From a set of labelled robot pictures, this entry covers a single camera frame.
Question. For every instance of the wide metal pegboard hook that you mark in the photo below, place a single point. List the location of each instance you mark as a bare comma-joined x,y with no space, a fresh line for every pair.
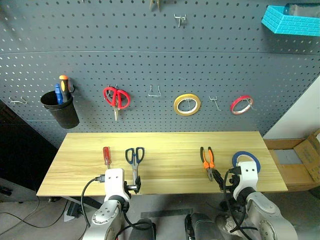
154,93

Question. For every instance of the dark rounded shape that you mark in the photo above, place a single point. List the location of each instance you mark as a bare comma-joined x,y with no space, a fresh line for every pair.
141,230
200,226

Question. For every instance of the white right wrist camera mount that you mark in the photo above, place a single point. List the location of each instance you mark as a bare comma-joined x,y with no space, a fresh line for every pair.
247,178

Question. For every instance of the black plastic cup holder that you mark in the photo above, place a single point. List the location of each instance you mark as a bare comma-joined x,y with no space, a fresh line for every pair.
62,112

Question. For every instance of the yellow tape roll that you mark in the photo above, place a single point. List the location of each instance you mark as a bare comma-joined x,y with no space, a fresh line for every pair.
178,105

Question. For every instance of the clear plastic item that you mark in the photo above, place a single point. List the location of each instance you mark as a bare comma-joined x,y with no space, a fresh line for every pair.
297,9

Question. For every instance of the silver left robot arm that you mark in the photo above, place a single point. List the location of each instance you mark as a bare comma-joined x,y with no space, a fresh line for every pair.
107,220

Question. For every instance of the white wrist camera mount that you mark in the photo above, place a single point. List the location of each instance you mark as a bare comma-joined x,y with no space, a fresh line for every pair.
247,178
114,182

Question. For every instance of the blue tape roll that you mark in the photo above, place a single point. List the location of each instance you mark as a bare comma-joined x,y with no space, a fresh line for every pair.
250,153

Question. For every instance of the grey table leg base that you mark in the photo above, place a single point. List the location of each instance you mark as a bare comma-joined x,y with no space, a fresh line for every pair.
75,201

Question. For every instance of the cyan plastic basket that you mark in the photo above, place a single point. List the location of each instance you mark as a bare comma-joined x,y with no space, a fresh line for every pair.
290,22

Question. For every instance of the small metal pegboard hook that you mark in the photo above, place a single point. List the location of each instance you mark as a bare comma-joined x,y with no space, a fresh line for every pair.
215,100

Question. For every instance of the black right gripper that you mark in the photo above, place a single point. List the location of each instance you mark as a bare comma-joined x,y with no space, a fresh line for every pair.
233,180

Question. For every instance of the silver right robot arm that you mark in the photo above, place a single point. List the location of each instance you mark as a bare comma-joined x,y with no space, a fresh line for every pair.
267,215

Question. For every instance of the brown cardboard box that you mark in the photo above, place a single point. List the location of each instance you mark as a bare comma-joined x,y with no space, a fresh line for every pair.
297,162

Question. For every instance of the grey pegboard wall panel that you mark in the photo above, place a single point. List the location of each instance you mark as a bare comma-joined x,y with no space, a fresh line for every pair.
160,62

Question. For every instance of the long metal pegboard hook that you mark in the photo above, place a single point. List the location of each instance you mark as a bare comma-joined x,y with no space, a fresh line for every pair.
18,101

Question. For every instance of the red tape roll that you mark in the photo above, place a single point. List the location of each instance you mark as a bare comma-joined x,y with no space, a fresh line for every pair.
236,105

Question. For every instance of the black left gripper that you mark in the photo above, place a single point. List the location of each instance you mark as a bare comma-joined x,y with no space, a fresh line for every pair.
131,188

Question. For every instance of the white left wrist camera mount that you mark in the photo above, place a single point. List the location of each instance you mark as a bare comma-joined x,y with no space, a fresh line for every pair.
114,182

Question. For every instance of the double metal pegboard hook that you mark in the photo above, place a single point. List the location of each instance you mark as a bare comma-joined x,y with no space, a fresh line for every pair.
180,18

